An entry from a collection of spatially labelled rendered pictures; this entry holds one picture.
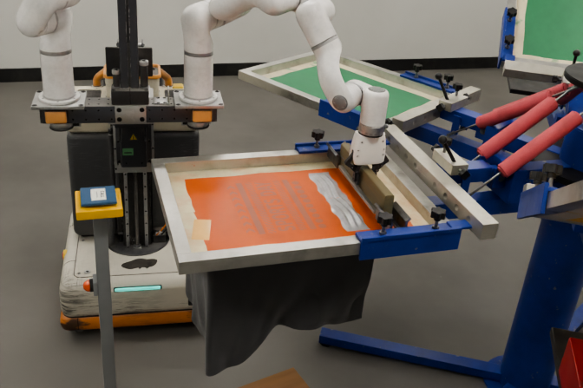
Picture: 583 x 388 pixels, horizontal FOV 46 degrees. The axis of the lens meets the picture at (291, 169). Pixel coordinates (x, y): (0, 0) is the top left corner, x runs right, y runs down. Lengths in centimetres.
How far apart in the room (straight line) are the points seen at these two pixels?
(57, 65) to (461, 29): 494
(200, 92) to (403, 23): 428
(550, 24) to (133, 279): 211
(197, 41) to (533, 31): 163
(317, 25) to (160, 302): 144
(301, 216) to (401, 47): 455
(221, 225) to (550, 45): 182
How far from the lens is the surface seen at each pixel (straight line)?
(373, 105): 197
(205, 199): 206
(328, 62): 196
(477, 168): 225
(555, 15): 334
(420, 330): 319
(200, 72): 223
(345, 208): 204
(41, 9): 209
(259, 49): 595
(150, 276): 289
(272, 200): 206
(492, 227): 196
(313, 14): 198
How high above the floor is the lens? 197
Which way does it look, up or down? 27 degrees down
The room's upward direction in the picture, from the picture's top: 5 degrees clockwise
